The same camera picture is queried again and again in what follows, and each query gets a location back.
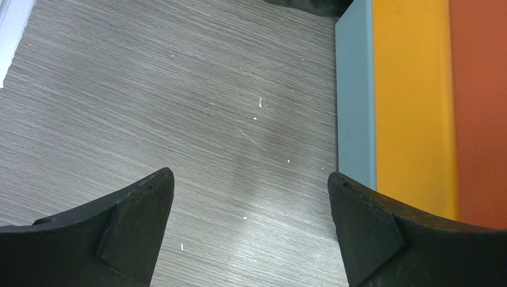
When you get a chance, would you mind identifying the black floral blanket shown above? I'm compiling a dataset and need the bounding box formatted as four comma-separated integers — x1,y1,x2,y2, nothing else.
265,0,353,17

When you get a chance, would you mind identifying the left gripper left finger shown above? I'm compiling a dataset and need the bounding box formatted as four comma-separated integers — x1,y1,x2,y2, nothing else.
1,167,175,286

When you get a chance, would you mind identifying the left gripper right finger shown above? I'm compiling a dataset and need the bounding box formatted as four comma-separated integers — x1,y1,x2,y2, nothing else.
328,172,506,286

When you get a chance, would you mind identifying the orange drawer organizer box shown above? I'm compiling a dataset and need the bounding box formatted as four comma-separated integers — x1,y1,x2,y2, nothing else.
335,0,506,229

